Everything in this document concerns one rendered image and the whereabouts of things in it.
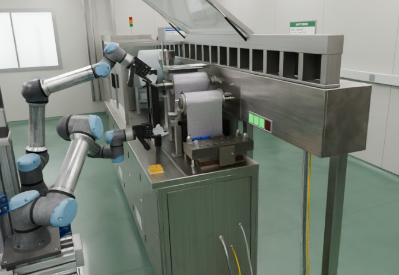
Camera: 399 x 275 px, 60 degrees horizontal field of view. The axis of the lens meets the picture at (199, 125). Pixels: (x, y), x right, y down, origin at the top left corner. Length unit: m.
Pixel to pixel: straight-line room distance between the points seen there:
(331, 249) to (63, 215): 1.29
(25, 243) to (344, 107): 1.44
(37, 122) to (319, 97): 1.49
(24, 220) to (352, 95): 1.45
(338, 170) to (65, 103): 6.50
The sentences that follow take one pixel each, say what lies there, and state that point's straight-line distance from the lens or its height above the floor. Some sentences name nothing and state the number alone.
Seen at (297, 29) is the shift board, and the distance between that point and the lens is 5.59.
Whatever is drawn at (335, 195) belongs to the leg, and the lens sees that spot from 1.81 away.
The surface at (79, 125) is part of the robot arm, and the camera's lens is 1.69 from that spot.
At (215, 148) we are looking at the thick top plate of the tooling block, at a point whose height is 1.02.
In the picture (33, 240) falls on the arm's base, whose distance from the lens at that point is 1.66.
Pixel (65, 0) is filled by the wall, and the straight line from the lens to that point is 7.55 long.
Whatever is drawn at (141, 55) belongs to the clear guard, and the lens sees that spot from 3.05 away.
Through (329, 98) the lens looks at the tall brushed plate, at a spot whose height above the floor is 1.40.
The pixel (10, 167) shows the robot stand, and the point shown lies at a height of 1.11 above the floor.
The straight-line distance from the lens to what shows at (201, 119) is 2.16.
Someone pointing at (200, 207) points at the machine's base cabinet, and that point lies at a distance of 2.07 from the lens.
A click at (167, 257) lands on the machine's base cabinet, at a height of 0.42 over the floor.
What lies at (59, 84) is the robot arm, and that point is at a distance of 1.93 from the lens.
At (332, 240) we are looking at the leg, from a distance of 1.94.
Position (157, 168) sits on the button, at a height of 0.92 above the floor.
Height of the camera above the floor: 1.69
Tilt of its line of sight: 15 degrees down
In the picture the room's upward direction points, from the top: 2 degrees counter-clockwise
